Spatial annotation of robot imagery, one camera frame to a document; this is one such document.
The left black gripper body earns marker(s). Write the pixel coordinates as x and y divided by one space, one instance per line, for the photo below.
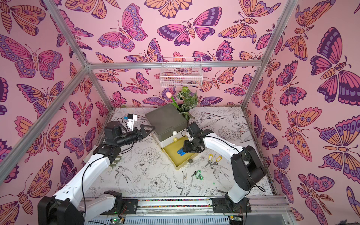
135 136

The green three-drawer cabinet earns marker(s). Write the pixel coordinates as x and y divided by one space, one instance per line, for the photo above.
168 123

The keys with yellow tag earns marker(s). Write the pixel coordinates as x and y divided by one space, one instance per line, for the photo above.
210 160

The yellow bottom drawer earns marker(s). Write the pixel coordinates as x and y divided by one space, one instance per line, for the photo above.
176 155

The key with green tag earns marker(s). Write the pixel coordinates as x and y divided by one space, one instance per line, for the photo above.
197 174

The key with blue tag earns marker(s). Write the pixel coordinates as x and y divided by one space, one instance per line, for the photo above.
181 152

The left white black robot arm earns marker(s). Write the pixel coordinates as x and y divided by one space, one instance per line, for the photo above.
68 205

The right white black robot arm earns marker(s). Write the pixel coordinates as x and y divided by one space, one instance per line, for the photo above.
247 167

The green white cloth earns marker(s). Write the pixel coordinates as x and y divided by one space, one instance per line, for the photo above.
114 165

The pink tulip flower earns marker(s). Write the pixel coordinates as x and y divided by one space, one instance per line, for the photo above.
174 103

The potted green plant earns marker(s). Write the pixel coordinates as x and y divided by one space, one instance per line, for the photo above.
190 101

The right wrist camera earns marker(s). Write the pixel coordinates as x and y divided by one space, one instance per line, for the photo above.
193 131

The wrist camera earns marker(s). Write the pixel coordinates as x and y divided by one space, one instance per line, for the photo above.
130 120
193 131

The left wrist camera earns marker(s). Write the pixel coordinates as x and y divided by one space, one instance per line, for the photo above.
130 120

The white wire wall basket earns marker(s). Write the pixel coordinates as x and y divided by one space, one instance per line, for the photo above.
181 72

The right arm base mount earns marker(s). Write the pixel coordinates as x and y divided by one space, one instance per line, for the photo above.
225 205

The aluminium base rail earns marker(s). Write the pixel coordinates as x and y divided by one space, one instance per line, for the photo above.
196 205

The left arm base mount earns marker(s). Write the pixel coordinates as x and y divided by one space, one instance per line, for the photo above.
110 203

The aluminium cage frame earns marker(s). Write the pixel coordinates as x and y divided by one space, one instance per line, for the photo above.
22 146

